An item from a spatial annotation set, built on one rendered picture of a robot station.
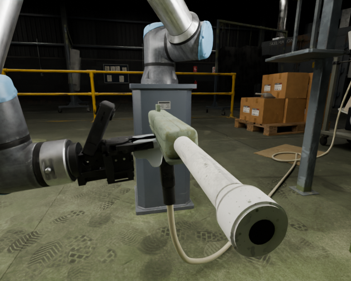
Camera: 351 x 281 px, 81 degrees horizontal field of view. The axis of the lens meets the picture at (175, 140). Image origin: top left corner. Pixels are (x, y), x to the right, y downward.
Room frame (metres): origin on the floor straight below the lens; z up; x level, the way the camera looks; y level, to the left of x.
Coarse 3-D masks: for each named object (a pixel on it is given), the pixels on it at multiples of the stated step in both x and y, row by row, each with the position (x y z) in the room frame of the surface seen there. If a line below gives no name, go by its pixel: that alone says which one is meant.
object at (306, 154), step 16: (336, 0) 1.16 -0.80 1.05; (336, 16) 1.17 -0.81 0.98; (320, 32) 1.20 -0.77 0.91; (336, 32) 1.17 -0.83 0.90; (320, 48) 1.19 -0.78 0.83; (320, 80) 1.16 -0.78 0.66; (320, 96) 1.16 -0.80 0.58; (320, 112) 1.17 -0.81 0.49; (320, 128) 1.17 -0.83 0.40; (304, 144) 1.20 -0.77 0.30; (304, 160) 1.18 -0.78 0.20; (304, 176) 1.17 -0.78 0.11
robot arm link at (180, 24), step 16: (160, 0) 0.78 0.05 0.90; (176, 0) 0.80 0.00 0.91; (160, 16) 0.84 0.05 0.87; (176, 16) 0.84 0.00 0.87; (192, 16) 0.91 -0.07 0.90; (176, 32) 0.89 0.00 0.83; (192, 32) 0.89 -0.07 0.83; (208, 32) 0.96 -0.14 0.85; (176, 48) 0.95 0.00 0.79; (192, 48) 0.93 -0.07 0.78; (208, 48) 0.97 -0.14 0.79
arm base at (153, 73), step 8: (144, 64) 1.08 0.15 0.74; (152, 64) 1.04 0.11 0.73; (160, 64) 1.03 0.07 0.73; (168, 64) 1.05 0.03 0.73; (144, 72) 1.06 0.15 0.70; (152, 72) 1.03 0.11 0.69; (160, 72) 1.02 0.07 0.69; (168, 72) 1.04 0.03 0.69; (144, 80) 1.04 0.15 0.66; (152, 80) 1.01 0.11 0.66; (160, 80) 1.01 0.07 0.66; (168, 80) 1.02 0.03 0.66; (176, 80) 1.06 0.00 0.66
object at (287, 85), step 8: (288, 72) 3.07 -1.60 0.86; (296, 72) 3.11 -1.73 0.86; (304, 72) 3.14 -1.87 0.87; (280, 80) 3.19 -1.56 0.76; (288, 80) 3.08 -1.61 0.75; (296, 80) 3.11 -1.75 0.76; (304, 80) 3.14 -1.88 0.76; (272, 88) 3.34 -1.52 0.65; (280, 88) 3.18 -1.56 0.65; (288, 88) 3.08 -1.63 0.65; (296, 88) 3.12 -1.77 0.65; (304, 88) 3.15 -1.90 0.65; (280, 96) 3.16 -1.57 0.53; (288, 96) 3.08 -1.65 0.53; (296, 96) 3.12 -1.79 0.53; (304, 96) 3.15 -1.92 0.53
